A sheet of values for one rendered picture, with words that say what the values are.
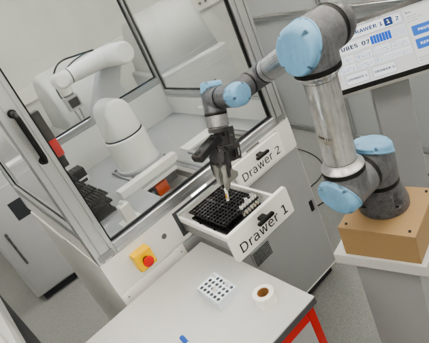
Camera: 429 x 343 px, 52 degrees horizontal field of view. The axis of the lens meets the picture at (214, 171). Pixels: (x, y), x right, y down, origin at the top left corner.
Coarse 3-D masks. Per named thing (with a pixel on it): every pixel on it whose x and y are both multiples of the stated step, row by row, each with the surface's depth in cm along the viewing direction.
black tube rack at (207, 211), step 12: (216, 192) 175; (228, 192) 171; (240, 192) 168; (204, 204) 172; (216, 204) 168; (228, 204) 164; (240, 204) 160; (204, 216) 163; (216, 216) 160; (228, 216) 158; (240, 216) 159; (216, 228) 159; (228, 228) 156
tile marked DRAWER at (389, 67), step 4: (384, 64) 185; (388, 64) 185; (392, 64) 184; (372, 68) 187; (376, 68) 186; (380, 68) 186; (384, 68) 185; (388, 68) 184; (392, 68) 184; (396, 68) 183; (372, 72) 186; (376, 72) 186; (380, 72) 185; (384, 72) 185; (388, 72) 184; (376, 76) 186
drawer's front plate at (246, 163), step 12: (276, 132) 192; (264, 144) 189; (276, 144) 193; (252, 156) 186; (264, 156) 190; (276, 156) 194; (240, 168) 183; (252, 168) 187; (264, 168) 191; (240, 180) 184; (252, 180) 188
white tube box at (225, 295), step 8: (208, 280) 149; (216, 280) 147; (224, 280) 146; (200, 288) 148; (208, 288) 146; (224, 288) 143; (232, 288) 141; (208, 296) 142; (216, 296) 142; (224, 296) 139; (232, 296) 141; (216, 304) 140; (224, 304) 139
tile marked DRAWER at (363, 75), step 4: (356, 72) 189; (360, 72) 188; (364, 72) 188; (348, 76) 190; (352, 76) 189; (356, 76) 189; (360, 76) 188; (364, 76) 187; (368, 76) 187; (348, 80) 190; (352, 80) 189; (356, 80) 188; (360, 80) 188; (364, 80) 187; (348, 84) 189; (352, 84) 189
